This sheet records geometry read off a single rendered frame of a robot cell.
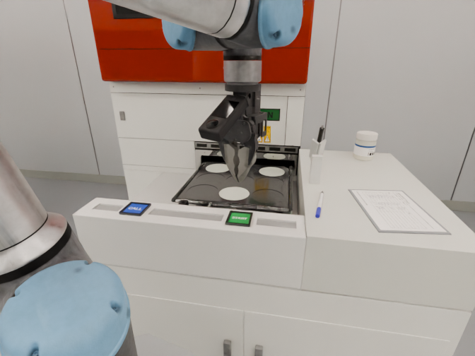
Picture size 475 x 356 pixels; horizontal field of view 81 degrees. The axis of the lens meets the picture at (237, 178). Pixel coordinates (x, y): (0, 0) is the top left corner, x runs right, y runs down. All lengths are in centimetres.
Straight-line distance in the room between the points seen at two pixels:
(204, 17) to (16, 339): 36
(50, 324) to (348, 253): 51
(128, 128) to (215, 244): 84
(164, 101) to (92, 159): 235
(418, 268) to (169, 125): 101
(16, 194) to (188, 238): 36
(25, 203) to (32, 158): 361
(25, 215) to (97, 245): 39
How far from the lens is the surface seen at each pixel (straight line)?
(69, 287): 38
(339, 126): 271
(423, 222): 75
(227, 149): 61
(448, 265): 71
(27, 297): 38
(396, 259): 67
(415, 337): 83
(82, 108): 338
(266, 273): 67
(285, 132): 116
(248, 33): 39
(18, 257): 43
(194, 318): 82
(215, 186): 97
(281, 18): 39
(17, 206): 42
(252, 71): 56
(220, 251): 66
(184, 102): 121
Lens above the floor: 130
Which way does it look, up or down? 23 degrees down
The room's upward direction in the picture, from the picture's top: straight up
